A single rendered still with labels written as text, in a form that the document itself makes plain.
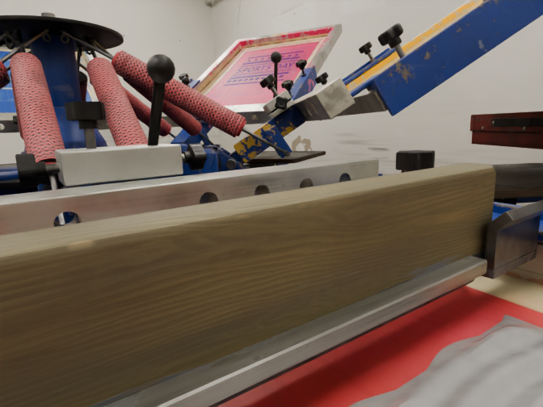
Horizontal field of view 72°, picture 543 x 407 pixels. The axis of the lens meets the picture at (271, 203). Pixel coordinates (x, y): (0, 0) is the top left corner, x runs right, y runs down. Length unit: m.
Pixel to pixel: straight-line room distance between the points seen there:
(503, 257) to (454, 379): 0.12
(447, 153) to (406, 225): 2.21
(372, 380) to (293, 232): 0.10
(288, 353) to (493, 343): 0.14
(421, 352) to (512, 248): 0.12
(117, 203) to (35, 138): 0.27
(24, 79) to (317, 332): 0.66
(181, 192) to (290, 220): 0.23
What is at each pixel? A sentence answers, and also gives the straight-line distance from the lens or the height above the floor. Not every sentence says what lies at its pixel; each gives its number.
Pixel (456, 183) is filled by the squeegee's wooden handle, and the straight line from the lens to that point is 0.28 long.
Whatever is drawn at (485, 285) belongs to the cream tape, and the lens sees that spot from 0.37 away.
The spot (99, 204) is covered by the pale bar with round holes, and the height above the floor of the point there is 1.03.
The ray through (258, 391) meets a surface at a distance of 0.22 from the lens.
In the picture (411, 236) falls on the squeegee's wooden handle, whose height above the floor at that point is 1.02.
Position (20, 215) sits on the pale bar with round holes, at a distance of 0.37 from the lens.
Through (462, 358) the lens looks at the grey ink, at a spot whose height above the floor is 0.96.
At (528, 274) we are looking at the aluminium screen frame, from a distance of 0.39.
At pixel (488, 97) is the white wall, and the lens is 2.34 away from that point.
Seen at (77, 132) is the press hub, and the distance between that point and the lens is 0.93.
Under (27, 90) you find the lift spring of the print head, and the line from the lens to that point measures 0.73.
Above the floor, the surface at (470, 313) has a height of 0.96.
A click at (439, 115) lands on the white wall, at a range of 2.48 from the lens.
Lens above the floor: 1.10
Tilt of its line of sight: 12 degrees down
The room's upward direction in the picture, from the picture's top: 2 degrees counter-clockwise
